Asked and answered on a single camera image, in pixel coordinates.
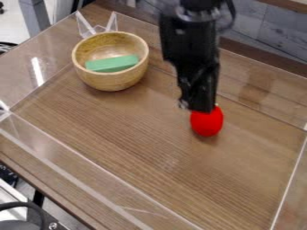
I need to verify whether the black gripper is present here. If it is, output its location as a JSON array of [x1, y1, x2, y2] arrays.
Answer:
[[159, 12, 219, 113]]

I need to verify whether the black cable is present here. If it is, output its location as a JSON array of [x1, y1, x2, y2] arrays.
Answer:
[[0, 201, 41, 230]]

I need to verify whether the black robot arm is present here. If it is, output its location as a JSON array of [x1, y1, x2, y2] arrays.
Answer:
[[159, 0, 236, 113]]

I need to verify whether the clear acrylic tray wall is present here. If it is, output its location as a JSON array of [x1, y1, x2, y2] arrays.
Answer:
[[0, 18, 307, 230]]

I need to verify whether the red plush strawberry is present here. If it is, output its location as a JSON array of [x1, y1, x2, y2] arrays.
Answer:
[[190, 106, 224, 137]]

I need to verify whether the black metal bracket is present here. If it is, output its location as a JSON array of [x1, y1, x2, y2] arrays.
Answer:
[[27, 202, 70, 230]]

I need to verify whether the wooden bowl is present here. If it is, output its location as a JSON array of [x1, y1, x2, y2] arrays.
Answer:
[[71, 31, 148, 92]]

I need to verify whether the green rectangular block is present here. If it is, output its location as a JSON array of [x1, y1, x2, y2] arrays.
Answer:
[[86, 55, 139, 73]]

